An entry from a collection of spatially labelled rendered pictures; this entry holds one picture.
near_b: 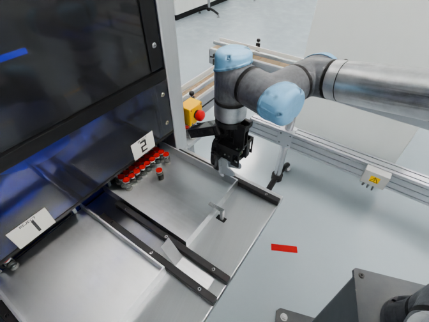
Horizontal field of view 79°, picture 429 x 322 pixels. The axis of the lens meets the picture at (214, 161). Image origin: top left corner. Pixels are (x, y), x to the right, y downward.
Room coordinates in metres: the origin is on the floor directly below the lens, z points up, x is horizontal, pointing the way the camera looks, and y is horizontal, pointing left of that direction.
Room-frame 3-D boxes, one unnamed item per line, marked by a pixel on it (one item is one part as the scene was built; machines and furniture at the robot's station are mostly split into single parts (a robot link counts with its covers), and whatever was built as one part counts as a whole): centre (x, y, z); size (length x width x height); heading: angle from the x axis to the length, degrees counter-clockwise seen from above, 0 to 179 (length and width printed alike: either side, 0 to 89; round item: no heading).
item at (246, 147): (0.50, -0.04, 1.12); 0.09 x 0.08 x 0.12; 55
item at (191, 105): (0.81, 0.09, 0.99); 0.08 x 0.07 x 0.07; 55
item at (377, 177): (0.93, -0.85, 0.50); 0.12 x 0.05 x 0.09; 55
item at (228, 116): (0.51, -0.04, 1.21); 0.08 x 0.08 x 0.05
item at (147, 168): (0.60, 0.23, 0.90); 0.18 x 0.02 x 0.05; 145
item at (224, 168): (0.49, -0.03, 1.02); 0.06 x 0.03 x 0.09; 55
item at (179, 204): (0.54, 0.14, 0.90); 0.34 x 0.26 x 0.04; 55
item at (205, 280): (0.28, 0.07, 0.91); 0.14 x 0.03 x 0.06; 55
